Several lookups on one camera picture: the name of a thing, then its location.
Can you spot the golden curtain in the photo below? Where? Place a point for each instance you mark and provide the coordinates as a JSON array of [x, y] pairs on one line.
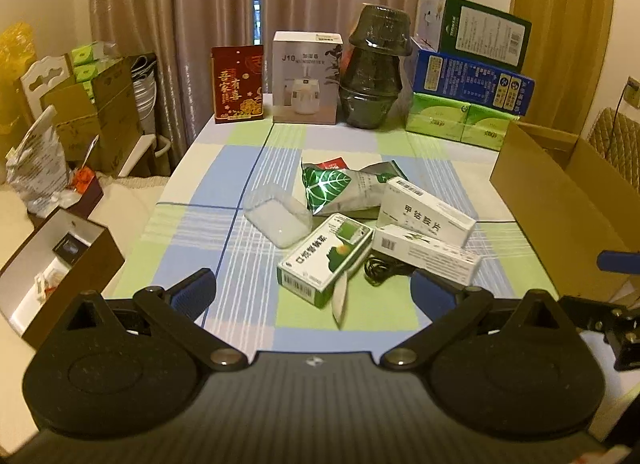
[[565, 55]]

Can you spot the brown cartons stack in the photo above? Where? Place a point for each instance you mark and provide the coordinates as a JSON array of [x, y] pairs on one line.
[[96, 114]]

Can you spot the green tissue pack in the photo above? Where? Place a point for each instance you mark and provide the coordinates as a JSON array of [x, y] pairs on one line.
[[450, 119]]

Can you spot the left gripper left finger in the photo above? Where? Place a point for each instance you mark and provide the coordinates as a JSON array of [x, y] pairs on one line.
[[174, 312]]

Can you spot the large brown cardboard box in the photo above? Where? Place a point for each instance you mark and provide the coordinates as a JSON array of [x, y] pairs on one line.
[[572, 205]]

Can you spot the clear plastic container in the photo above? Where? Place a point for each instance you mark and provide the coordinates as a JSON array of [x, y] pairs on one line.
[[276, 214]]

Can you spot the green white product box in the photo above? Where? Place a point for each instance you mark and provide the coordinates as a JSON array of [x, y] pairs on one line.
[[474, 31]]

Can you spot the yellow plastic bag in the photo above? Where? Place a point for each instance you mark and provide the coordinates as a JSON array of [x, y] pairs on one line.
[[18, 53]]

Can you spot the red gift box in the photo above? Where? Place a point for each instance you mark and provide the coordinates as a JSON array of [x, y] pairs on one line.
[[237, 83]]

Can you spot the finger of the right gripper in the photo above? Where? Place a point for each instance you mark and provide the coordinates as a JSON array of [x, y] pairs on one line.
[[619, 262]]

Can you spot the brown open box left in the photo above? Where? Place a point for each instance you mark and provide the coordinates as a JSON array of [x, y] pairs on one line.
[[65, 256]]

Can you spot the white humidifier box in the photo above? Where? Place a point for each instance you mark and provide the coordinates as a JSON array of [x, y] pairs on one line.
[[305, 76]]

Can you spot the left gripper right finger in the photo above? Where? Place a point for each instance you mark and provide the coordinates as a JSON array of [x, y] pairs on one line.
[[454, 312]]

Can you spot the blue product box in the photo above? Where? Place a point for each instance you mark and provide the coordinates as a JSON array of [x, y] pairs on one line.
[[443, 75]]

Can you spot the green white medicine box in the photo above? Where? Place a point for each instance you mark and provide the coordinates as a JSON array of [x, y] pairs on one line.
[[312, 268]]

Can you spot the crumpled white plastic bag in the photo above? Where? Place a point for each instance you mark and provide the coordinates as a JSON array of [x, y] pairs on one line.
[[37, 169]]

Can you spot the wall power socket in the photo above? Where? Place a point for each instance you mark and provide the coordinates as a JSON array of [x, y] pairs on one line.
[[632, 92]]

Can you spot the woven chair back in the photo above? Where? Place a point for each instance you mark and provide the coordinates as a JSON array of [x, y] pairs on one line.
[[617, 140]]

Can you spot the stacked dark green pots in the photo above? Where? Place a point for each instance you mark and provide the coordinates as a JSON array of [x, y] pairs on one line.
[[371, 82]]

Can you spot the green leaf foil pouch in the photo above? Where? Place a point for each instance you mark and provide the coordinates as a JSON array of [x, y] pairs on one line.
[[356, 193]]

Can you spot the checkered tablecloth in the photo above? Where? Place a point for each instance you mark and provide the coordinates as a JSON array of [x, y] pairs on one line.
[[235, 202]]

